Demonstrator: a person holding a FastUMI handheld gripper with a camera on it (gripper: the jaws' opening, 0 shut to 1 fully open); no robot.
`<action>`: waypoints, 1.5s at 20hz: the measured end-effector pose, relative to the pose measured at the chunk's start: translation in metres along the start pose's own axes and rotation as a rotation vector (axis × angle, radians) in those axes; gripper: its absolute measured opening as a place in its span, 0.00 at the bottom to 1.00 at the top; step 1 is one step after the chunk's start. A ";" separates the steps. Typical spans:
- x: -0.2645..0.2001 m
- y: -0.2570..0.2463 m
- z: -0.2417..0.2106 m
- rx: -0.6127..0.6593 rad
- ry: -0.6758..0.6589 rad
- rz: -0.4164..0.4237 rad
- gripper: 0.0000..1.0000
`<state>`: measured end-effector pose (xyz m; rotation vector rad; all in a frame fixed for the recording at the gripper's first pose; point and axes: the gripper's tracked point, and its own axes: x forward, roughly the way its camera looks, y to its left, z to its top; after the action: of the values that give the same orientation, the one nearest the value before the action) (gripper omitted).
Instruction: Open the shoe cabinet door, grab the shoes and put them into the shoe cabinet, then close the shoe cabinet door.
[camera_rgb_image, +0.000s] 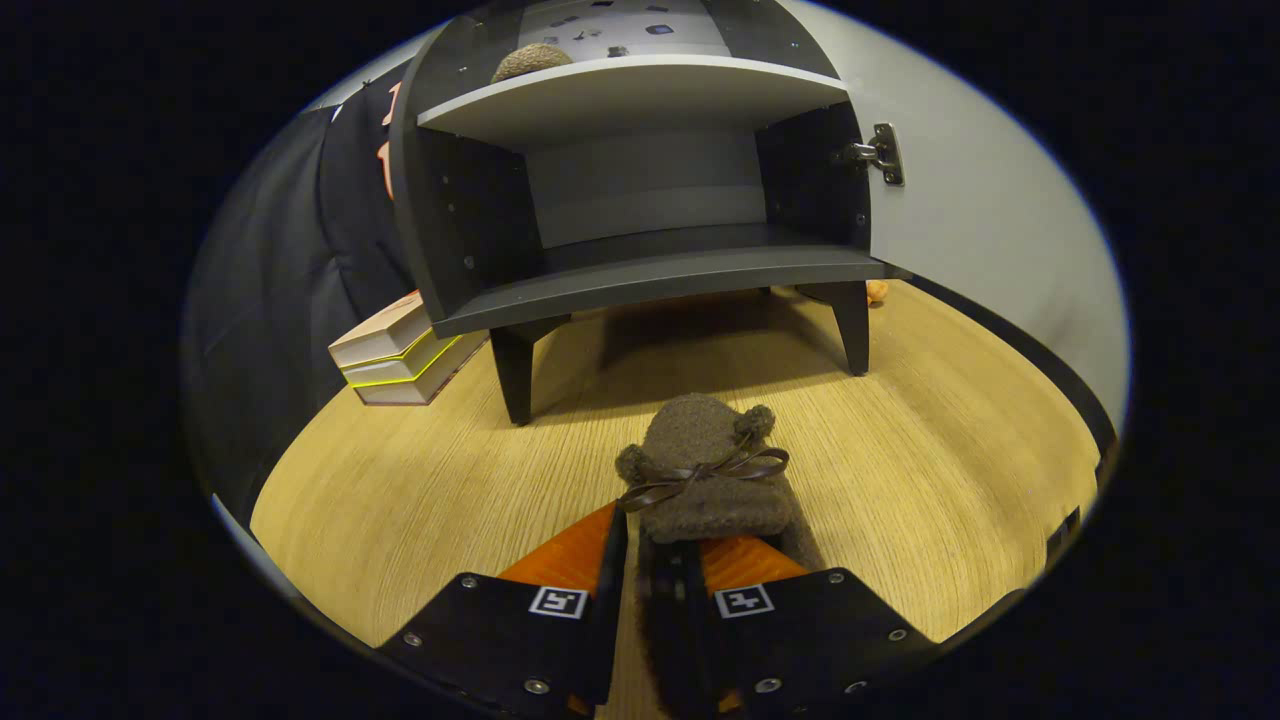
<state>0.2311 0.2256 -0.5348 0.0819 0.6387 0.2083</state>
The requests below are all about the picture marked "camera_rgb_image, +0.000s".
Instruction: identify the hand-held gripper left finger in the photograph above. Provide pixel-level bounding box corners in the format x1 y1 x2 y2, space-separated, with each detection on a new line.
375 500 629 720

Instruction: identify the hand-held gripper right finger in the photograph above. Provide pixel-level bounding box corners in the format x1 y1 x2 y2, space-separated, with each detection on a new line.
690 535 943 720

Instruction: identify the brown fuzzy shoe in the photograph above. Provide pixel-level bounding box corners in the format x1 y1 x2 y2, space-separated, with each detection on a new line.
614 392 827 720
490 42 576 85

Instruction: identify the grey shoe cabinet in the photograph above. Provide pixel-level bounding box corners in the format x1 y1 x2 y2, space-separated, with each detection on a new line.
388 0 911 426

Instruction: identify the yellow edged book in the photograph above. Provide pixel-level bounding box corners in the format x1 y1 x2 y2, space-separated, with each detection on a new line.
340 330 466 389

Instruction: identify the black backdrop cloth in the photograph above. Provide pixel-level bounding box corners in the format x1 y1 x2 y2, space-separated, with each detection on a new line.
183 80 421 521

